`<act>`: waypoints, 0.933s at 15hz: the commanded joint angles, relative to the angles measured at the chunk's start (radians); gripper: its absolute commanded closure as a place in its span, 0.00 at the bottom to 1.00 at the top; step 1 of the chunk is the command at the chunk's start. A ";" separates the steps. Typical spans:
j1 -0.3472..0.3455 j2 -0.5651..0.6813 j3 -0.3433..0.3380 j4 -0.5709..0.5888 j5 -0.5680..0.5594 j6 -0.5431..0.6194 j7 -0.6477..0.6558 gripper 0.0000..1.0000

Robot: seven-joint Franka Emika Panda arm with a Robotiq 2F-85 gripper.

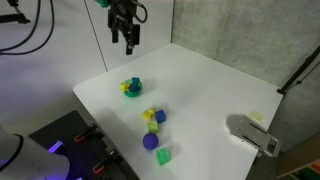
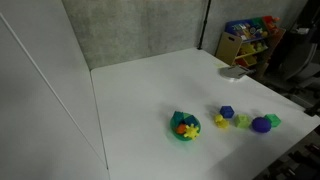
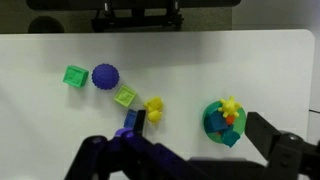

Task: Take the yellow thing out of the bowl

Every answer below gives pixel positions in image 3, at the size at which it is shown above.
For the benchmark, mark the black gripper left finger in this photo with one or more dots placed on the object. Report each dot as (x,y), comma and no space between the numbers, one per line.
(140,122)

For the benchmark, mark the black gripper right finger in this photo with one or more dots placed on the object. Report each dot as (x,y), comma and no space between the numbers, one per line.
(263,133)

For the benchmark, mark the yellow spiky toy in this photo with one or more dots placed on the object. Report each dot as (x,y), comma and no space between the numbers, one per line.
(229,107)

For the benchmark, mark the green bowl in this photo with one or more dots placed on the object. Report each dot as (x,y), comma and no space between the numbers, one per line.
(240,124)

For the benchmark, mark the small blue toy block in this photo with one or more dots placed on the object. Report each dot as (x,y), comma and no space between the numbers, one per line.
(130,118)

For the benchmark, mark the yellow star toy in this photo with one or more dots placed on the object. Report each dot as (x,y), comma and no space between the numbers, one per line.
(154,109)

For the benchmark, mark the lime green toy cube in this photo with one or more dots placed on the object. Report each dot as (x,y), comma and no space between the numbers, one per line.
(125,95)

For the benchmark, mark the teal toy block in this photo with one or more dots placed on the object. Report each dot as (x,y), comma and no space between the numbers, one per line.
(230,137)

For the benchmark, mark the orange toy piece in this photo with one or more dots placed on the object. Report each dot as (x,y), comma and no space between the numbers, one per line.
(230,120)

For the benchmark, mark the purple toy block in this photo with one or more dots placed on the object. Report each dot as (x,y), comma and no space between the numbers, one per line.
(105,76)

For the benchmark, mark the dark round object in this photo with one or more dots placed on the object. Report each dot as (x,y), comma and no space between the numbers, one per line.
(46,25)

